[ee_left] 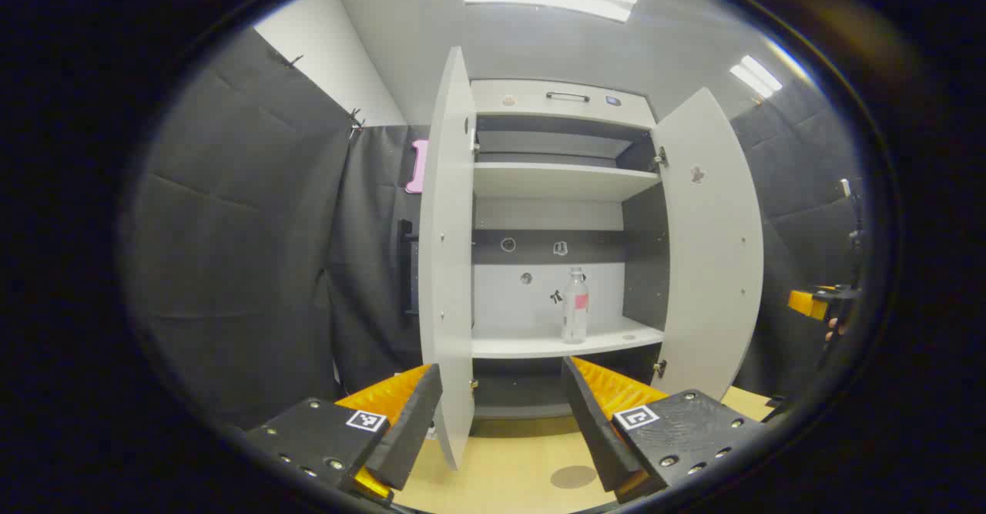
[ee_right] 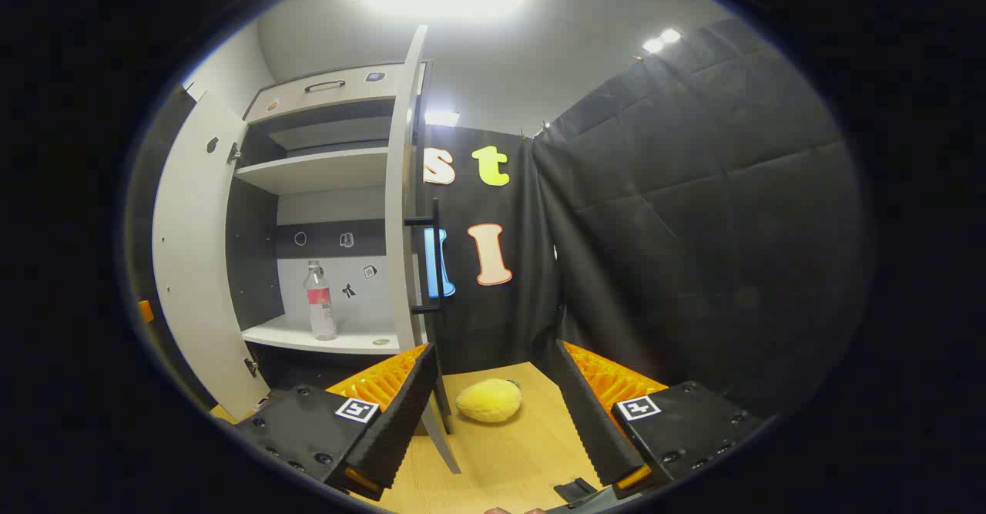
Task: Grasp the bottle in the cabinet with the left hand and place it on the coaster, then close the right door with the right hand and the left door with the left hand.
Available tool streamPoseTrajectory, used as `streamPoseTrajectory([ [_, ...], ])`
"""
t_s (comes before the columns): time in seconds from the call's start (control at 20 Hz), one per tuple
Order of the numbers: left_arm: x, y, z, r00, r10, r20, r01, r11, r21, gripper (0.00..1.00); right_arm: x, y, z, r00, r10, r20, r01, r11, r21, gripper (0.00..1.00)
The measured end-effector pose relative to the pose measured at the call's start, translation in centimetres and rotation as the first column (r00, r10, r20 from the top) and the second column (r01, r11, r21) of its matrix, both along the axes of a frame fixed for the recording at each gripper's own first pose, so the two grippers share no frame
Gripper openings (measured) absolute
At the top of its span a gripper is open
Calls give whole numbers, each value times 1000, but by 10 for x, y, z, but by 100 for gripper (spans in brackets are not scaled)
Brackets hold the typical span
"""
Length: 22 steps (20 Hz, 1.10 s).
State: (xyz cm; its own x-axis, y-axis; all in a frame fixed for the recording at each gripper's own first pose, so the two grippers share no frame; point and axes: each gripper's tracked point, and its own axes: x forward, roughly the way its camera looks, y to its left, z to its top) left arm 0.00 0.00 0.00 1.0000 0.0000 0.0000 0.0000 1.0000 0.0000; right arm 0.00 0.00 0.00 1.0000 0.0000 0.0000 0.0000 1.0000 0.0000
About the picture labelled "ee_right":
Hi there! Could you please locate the white cabinet door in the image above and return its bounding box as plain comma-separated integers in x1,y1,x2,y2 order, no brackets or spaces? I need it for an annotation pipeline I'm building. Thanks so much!
151,82,272,422
384,25,463,475

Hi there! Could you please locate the black backdrop cloth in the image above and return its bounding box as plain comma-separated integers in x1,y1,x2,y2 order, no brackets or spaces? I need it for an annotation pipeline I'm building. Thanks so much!
123,17,875,422

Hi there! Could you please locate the white cabinet drawer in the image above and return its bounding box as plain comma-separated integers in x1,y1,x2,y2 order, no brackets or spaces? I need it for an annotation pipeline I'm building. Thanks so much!
245,63,409,123

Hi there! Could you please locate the yellow plush toy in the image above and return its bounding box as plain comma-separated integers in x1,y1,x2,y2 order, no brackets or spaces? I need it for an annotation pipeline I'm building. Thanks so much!
454,378,525,424

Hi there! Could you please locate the clear plastic bottle pink label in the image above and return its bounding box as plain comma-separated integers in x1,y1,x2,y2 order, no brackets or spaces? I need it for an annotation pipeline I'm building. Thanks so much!
303,260,338,342

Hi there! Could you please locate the white and grey cabinet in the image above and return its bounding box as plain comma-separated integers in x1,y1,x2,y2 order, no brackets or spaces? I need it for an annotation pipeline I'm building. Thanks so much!
231,62,432,391

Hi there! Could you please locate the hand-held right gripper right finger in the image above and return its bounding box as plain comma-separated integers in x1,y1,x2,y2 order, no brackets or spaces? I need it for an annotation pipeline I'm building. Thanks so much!
555,339,767,499

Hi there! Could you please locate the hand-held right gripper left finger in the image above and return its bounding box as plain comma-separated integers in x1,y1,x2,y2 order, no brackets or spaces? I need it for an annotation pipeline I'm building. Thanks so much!
231,342,440,502

